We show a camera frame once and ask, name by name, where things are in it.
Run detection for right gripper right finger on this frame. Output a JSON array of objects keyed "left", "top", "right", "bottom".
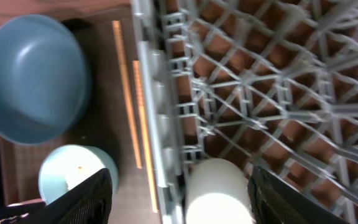
[{"left": 247, "top": 166, "right": 346, "bottom": 224}]

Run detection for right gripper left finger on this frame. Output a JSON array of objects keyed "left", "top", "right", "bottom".
[{"left": 26, "top": 168, "right": 112, "bottom": 224}]

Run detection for light blue bowl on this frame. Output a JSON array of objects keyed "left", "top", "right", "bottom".
[{"left": 38, "top": 144, "right": 119, "bottom": 204}]

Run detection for white cup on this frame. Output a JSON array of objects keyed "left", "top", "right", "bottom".
[{"left": 185, "top": 159, "right": 254, "bottom": 224}]

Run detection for grey dishwasher rack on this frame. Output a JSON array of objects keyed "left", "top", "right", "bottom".
[{"left": 132, "top": 0, "right": 358, "bottom": 223}]

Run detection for dark brown serving tray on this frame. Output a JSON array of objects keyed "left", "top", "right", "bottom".
[{"left": 0, "top": 5, "right": 161, "bottom": 224}]

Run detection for dark blue plate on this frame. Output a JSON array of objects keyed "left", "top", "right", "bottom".
[{"left": 0, "top": 14, "right": 91, "bottom": 144}]

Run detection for right wooden chopstick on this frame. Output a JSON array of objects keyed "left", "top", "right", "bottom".
[{"left": 132, "top": 60, "right": 158, "bottom": 213}]

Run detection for wooden chopstick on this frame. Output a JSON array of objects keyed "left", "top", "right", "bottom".
[
  {"left": 132, "top": 60, "right": 158, "bottom": 213},
  {"left": 112, "top": 21, "right": 143, "bottom": 169}
]

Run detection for left wooden chopstick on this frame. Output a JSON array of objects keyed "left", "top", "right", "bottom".
[{"left": 112, "top": 21, "right": 143, "bottom": 169}]

